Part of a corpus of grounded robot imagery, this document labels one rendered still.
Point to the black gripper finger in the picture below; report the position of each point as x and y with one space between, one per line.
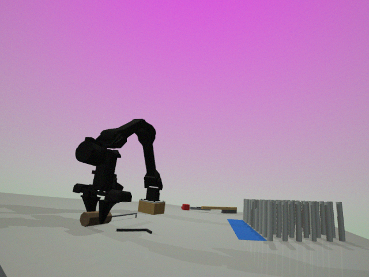
90 203
104 208

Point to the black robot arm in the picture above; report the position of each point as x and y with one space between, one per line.
94 152

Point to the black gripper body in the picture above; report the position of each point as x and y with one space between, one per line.
103 179

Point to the wooden-handled tool with grey metal shaft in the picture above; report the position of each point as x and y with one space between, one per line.
92 218

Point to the blue flat strip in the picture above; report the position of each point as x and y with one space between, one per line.
243 231

